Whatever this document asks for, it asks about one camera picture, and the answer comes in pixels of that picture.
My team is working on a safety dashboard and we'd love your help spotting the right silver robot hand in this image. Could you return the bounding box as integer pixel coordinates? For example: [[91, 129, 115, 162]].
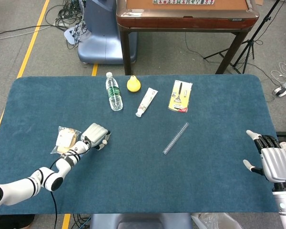
[[243, 130, 286, 191]]

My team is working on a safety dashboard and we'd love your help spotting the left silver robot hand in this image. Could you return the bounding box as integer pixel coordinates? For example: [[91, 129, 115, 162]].
[[80, 123, 112, 151]]

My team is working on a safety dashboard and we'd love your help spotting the clear plastic tube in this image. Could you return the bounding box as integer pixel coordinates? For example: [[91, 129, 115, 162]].
[[162, 122, 190, 155]]

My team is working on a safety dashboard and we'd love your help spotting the blue-grey own robot base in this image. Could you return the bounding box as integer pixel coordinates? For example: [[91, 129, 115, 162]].
[[89, 213, 193, 229]]

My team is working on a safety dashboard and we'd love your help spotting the white toothpaste tube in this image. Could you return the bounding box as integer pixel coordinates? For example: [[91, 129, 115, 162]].
[[135, 87, 158, 118]]

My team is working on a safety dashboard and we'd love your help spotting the bagged bread snack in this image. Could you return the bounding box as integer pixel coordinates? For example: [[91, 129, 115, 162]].
[[50, 125, 82, 155]]

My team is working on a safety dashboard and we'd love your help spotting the clear plastic water bottle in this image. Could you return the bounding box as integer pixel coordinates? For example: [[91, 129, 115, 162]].
[[105, 72, 124, 112]]

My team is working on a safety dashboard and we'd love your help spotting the yellow pear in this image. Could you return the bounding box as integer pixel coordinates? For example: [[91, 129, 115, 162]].
[[126, 75, 142, 93]]

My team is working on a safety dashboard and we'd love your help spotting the blue felt table mat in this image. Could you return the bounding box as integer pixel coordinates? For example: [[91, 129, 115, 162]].
[[0, 74, 281, 215]]

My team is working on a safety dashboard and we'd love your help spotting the white power strip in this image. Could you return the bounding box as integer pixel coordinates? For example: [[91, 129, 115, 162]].
[[273, 80, 286, 97]]

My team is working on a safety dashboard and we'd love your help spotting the clear plastic bag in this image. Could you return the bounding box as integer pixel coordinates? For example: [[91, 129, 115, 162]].
[[190, 212, 244, 229]]

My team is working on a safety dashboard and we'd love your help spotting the yellow razor blister pack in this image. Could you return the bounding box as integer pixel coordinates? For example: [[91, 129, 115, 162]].
[[167, 80, 193, 114]]

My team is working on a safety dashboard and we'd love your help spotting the white socket strip with plugs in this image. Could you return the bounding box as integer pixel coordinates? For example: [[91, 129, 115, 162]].
[[63, 26, 82, 45]]

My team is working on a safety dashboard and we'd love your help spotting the black tripod stand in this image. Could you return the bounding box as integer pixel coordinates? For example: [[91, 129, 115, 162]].
[[203, 0, 286, 74]]

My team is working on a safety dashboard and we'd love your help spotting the black shoe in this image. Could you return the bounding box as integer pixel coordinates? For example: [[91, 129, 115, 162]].
[[0, 214, 36, 229]]

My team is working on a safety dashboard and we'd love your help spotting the brown mahjong table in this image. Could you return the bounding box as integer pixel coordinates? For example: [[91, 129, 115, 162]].
[[116, 0, 260, 76]]

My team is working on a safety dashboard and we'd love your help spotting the face-up mahjong tile row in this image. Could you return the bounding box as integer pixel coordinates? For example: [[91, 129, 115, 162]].
[[153, 0, 215, 5]]

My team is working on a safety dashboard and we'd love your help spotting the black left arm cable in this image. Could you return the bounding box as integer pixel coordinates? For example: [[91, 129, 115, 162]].
[[49, 137, 92, 229]]

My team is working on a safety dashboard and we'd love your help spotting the white coiled cable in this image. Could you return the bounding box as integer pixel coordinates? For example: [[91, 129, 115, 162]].
[[270, 62, 286, 84]]

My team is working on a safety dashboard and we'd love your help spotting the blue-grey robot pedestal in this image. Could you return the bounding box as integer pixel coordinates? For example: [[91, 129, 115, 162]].
[[77, 0, 137, 65]]

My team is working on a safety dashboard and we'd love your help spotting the black floor cable bundle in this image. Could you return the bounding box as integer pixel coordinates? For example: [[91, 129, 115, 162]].
[[45, 0, 88, 50]]

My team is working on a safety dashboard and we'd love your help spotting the thin black floor cable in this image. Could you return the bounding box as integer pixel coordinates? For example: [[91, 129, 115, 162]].
[[184, 32, 279, 88]]

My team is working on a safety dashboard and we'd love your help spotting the long black floor cable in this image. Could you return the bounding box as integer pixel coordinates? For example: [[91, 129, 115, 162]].
[[0, 23, 53, 39]]

